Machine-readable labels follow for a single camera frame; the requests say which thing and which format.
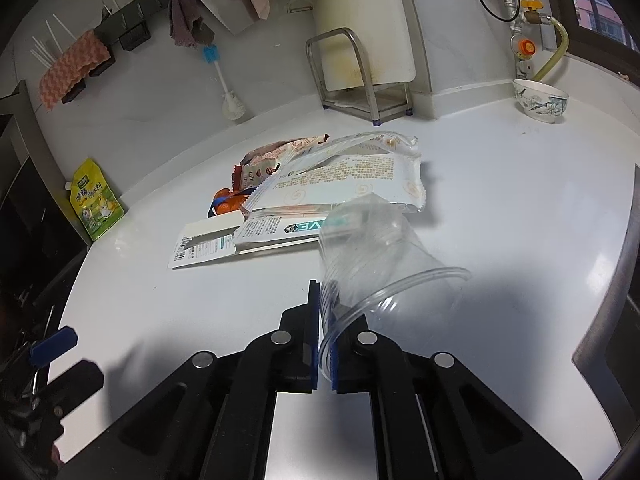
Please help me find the red patterned wrapper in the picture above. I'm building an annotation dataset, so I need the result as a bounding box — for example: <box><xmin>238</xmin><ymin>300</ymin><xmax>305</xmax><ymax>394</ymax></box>
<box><xmin>239</xmin><ymin>133</ymin><xmax>331</xmax><ymax>166</ymax></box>

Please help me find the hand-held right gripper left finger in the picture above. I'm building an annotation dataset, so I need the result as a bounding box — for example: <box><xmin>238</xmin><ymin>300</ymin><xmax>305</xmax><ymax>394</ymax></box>
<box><xmin>57</xmin><ymin>280</ymin><xmax>321</xmax><ymax>480</ymax></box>

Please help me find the orange wavy cleaning cloth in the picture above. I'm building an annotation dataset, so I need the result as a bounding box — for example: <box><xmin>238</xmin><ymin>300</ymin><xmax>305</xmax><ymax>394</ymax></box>
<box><xmin>39</xmin><ymin>30</ymin><xmax>112</xmax><ymax>111</ymax></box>

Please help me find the orange wrapper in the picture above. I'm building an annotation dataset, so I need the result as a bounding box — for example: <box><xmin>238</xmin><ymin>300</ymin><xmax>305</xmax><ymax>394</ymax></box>
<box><xmin>207</xmin><ymin>187</ymin><xmax>251</xmax><ymax>219</ymax></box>

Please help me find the black wall rail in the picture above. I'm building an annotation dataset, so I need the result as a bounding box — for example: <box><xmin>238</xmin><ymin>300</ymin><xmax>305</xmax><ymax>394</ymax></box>
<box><xmin>60</xmin><ymin>0</ymin><xmax>301</xmax><ymax>106</ymax></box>

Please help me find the metal gas pipe with valve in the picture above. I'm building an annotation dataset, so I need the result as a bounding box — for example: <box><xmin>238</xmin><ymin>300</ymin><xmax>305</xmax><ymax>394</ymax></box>
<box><xmin>487</xmin><ymin>0</ymin><xmax>544</xmax><ymax>79</ymax></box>

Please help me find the brown grey cloth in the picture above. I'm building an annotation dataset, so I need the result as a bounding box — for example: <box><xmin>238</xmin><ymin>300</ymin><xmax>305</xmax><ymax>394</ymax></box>
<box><xmin>167</xmin><ymin>0</ymin><xmax>217</xmax><ymax>50</ymax></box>

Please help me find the window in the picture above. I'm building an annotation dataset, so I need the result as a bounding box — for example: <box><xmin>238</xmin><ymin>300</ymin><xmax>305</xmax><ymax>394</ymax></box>
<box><xmin>545</xmin><ymin>0</ymin><xmax>640</xmax><ymax>52</ymax></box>

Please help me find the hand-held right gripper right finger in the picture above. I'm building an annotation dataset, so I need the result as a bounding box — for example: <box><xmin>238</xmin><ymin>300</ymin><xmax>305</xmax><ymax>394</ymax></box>
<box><xmin>324</xmin><ymin>287</ymin><xmax>583</xmax><ymax>480</ymax></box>

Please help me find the green yellow seasoning pouch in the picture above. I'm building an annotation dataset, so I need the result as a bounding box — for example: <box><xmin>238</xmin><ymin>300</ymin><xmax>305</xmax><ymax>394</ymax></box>
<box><xmin>69</xmin><ymin>158</ymin><xmax>126</xmax><ymax>242</ymax></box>

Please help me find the steel cleaver blade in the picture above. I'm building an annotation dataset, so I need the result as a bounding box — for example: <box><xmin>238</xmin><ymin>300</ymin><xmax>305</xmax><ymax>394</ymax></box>
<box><xmin>197</xmin><ymin>0</ymin><xmax>262</xmax><ymax>36</ymax></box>

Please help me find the bunch of white sticks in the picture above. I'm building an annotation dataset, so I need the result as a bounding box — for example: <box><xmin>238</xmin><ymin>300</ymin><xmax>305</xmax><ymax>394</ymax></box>
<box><xmin>30</xmin><ymin>0</ymin><xmax>139</xmax><ymax>77</ymax></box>

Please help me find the white cutting board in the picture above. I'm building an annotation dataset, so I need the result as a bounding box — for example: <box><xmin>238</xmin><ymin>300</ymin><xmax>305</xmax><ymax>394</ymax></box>
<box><xmin>312</xmin><ymin>0</ymin><xmax>419</xmax><ymax>92</ymax></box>

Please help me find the yellow gas hose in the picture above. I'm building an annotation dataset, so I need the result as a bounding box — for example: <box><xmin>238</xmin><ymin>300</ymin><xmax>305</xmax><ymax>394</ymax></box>
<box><xmin>531</xmin><ymin>15</ymin><xmax>571</xmax><ymax>84</ymax></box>

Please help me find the white teal printed box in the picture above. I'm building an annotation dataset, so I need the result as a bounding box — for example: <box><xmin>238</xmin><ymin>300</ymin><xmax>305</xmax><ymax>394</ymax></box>
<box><xmin>232</xmin><ymin>212</ymin><xmax>329</xmax><ymax>256</ymax></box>

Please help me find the clear plastic cup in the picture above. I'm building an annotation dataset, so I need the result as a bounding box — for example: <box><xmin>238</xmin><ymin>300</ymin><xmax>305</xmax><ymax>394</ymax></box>
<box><xmin>318</xmin><ymin>197</ymin><xmax>473</xmax><ymax>379</ymax></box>

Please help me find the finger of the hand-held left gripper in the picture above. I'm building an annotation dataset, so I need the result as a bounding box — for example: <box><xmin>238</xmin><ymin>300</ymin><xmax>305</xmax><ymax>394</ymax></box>
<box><xmin>27</xmin><ymin>326</ymin><xmax>79</xmax><ymax>367</ymax></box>
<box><xmin>36</xmin><ymin>359</ymin><xmax>104</xmax><ymax>425</ymax></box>

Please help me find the clear plastic bag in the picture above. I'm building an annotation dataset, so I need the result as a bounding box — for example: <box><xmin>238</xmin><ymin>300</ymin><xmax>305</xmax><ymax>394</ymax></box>
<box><xmin>245</xmin><ymin>130</ymin><xmax>426</xmax><ymax>216</ymax></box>

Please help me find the white open carton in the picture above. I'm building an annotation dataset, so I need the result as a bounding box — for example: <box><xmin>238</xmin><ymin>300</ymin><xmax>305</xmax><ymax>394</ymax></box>
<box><xmin>170</xmin><ymin>211</ymin><xmax>246</xmax><ymax>271</ymax></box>

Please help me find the white patterned bowl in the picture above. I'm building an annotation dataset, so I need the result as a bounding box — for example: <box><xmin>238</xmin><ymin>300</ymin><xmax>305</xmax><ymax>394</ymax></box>
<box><xmin>512</xmin><ymin>78</ymin><xmax>570</xmax><ymax>125</ymax></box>

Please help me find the metal cutting board rack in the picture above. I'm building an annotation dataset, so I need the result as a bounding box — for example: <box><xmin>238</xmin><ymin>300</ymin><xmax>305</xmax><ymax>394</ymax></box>
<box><xmin>306</xmin><ymin>27</ymin><xmax>415</xmax><ymax>126</ymax></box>

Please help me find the white brush with blue sponge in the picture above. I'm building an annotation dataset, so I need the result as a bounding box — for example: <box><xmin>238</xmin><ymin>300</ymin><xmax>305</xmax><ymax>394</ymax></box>
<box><xmin>202</xmin><ymin>44</ymin><xmax>249</xmax><ymax>121</ymax></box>

